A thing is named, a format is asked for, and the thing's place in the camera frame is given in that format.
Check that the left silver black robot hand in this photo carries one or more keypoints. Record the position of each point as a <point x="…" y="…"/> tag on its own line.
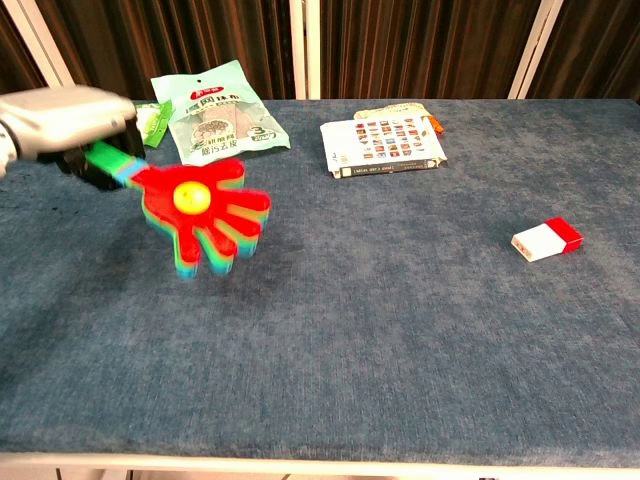
<point x="65" y="120"/>

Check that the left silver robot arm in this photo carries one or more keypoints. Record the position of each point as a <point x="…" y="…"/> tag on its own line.
<point x="5" y="150"/>

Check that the green plastic package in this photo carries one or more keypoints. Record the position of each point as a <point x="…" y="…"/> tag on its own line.
<point x="156" y="122"/>

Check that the teal cleaning cloth package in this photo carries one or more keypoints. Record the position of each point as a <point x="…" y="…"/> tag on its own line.
<point x="220" y="125"/>

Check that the white box with picture grid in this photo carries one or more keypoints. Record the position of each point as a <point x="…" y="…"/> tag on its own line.
<point x="385" y="145"/>

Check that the beige mesh item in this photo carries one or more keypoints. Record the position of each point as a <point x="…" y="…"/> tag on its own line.
<point x="400" y="108"/>

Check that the blue tablecloth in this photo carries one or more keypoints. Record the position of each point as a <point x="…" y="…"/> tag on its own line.
<point x="350" y="325"/>

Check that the dark brown curtain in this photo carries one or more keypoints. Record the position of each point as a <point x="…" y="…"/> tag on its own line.
<point x="425" y="50"/>

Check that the small orange item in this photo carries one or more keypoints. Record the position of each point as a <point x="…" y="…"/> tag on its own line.
<point x="436" y="125"/>

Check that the red and white block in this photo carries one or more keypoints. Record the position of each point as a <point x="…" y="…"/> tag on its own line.
<point x="542" y="242"/>

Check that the white frame post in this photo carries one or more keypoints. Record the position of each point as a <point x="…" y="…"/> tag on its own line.
<point x="45" y="50"/>
<point x="305" y="50"/>
<point x="535" y="50"/>

